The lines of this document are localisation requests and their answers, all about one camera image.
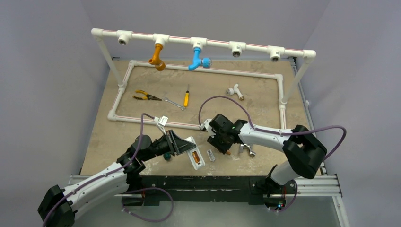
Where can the white PVC pipe frame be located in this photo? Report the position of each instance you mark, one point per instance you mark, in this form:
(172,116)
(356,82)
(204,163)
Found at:
(275,54)

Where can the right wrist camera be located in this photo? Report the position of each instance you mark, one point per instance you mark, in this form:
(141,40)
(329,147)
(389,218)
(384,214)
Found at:
(205,126)

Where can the chrome metal faucet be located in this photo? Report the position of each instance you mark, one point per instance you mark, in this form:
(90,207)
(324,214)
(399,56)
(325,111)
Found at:
(246,148)

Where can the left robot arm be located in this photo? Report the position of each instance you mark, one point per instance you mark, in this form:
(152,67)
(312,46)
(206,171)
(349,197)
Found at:
(61,207)

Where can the orange plastic faucet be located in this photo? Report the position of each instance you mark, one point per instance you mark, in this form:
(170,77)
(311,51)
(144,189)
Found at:
(155,59)

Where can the white battery compartment cover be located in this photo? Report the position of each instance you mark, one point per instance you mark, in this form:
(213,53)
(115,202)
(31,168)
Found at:
(211,155)

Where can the yellow screwdriver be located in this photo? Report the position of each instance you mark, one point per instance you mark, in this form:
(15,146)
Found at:
(186,99)

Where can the white plastic faucet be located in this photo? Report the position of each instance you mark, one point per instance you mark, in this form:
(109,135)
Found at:
(235,90)

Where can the white remote control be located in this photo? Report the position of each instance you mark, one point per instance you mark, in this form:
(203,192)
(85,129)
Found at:
(189,153)

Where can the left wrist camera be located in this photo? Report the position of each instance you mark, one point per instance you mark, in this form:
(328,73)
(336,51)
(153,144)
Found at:
(161,121)

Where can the silver wrench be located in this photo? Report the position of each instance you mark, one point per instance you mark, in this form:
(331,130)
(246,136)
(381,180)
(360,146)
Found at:
(174,103)

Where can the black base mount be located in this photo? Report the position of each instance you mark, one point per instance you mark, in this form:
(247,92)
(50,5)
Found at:
(253,190)

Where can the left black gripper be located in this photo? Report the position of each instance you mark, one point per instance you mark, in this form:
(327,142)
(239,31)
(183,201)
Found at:
(170,138)

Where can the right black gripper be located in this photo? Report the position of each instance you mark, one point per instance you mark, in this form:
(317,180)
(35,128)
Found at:
(219,145)

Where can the blue plastic faucet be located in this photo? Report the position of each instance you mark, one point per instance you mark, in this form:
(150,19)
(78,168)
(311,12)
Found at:
(197,61)

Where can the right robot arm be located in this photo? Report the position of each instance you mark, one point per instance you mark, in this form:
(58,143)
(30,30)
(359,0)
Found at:
(304,152)

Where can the yellow handled pliers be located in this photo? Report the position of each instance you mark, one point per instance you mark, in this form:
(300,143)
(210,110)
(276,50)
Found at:
(146,96)

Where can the green stubby screwdriver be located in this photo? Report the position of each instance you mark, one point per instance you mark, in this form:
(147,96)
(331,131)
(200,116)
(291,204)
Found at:
(167,157)

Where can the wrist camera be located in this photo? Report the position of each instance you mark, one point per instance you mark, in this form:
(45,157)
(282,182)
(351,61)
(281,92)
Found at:
(205,126)
(161,121)

